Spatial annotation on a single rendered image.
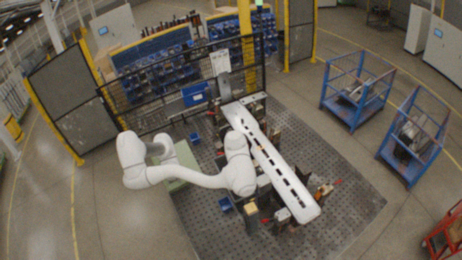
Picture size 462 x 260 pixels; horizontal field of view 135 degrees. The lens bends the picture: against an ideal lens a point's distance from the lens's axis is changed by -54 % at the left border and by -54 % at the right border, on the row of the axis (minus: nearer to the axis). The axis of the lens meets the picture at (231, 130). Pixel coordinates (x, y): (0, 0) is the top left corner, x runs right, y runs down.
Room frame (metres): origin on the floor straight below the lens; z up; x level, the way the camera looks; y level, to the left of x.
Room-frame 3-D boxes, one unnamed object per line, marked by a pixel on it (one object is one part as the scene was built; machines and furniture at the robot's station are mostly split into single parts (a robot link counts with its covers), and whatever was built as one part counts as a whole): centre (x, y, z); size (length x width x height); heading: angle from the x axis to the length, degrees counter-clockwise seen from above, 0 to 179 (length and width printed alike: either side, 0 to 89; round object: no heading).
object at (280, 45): (4.44, -1.65, 0.36); 0.50 x 0.50 x 0.73
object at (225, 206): (0.72, 0.15, 0.74); 0.11 x 0.10 x 0.09; 17
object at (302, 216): (1.03, -0.23, 1.00); 1.38 x 0.22 x 0.02; 17
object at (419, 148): (1.09, -2.70, 0.47); 1.20 x 0.80 x 0.95; 113
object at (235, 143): (0.61, -0.01, 1.56); 0.13 x 0.11 x 0.16; 3
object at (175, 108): (1.85, 0.24, 1.01); 0.90 x 0.22 x 0.03; 107
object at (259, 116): (1.50, -0.29, 0.87); 0.12 x 0.09 x 0.35; 107
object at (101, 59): (5.19, 2.96, 0.52); 1.20 x 0.80 x 1.05; 19
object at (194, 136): (1.53, 0.39, 0.74); 0.11 x 0.10 x 0.09; 17
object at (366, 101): (2.32, -2.27, 0.47); 1.20 x 0.80 x 0.95; 110
